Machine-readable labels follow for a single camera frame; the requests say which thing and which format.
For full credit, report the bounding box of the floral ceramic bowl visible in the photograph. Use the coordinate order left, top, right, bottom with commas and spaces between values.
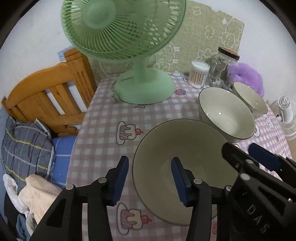
232, 82, 268, 120
132, 119, 238, 225
198, 87, 255, 143

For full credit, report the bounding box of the peach cloth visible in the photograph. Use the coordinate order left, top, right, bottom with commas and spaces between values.
18, 174, 62, 224

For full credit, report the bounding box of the blue clothes pile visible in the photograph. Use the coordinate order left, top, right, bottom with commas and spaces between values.
16, 214, 37, 240

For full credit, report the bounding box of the white clip fan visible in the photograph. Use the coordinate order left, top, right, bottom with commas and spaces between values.
271, 96, 295, 141

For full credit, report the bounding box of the white plastic bag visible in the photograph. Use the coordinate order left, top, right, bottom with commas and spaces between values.
3, 174, 29, 217

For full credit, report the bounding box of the blue bed sheet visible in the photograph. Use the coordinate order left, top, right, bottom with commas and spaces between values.
50, 136, 77, 189

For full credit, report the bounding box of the grey plaid pillow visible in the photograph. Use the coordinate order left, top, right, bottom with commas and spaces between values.
1, 117, 55, 192

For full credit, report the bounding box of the purple plush toy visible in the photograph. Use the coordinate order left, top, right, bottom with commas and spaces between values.
227, 63, 264, 98

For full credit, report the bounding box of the pink checkered tablecloth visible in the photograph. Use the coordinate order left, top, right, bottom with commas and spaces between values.
67, 71, 292, 241

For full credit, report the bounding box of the glass jar with lid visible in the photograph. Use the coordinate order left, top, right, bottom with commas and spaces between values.
208, 47, 240, 90

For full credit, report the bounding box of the cotton swab container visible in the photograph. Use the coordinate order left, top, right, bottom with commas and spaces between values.
188, 60, 210, 89

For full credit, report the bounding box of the wooden bed headboard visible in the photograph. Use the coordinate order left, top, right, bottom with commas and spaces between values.
1, 48, 97, 137

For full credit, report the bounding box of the green desk fan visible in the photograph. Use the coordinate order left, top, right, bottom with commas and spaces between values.
61, 1, 186, 105

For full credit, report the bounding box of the green patterned wall mat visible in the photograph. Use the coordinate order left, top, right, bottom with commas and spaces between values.
87, 0, 245, 84

